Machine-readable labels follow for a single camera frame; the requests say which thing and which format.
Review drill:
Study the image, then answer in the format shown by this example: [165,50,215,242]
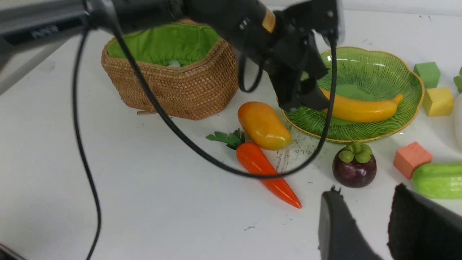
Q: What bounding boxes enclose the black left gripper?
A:
[267,10,330,112]

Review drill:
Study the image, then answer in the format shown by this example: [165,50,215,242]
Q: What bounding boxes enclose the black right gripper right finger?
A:
[388,184,462,260]

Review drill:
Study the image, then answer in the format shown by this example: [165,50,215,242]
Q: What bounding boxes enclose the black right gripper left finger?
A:
[318,186,381,260]

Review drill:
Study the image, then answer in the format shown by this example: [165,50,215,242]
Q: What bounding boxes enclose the orange yellow plastic mango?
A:
[237,101,292,150]

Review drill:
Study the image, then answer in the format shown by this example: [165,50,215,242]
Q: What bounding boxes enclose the green plastic cucumber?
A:
[412,162,462,200]

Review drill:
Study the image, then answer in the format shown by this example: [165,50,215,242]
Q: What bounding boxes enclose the yellow plastic banana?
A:
[332,93,404,123]

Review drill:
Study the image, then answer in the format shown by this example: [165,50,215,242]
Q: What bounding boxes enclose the dark purple plastic mangosteen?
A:
[332,142,377,188]

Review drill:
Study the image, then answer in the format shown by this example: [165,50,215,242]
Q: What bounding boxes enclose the orange plastic carrot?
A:
[206,129,302,209]

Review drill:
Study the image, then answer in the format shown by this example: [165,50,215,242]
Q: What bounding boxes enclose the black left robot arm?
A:
[0,0,338,112]

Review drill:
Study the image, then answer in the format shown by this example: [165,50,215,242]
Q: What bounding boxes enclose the orange foam cube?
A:
[393,142,433,179]

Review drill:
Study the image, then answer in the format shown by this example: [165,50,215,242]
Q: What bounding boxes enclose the green glass leaf plate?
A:
[280,46,425,144]

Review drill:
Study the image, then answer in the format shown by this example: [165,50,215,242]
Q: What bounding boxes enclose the woven rattan basket green lining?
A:
[123,19,238,120]

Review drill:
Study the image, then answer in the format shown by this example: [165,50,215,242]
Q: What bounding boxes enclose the yellow foam cube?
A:
[422,87,454,117]

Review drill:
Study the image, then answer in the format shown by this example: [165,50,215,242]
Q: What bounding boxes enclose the green foam cube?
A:
[414,61,441,88]

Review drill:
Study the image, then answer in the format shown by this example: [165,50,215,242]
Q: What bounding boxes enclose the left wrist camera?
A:
[282,0,345,46]

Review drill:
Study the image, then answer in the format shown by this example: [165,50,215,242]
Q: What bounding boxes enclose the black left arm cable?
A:
[72,22,338,260]

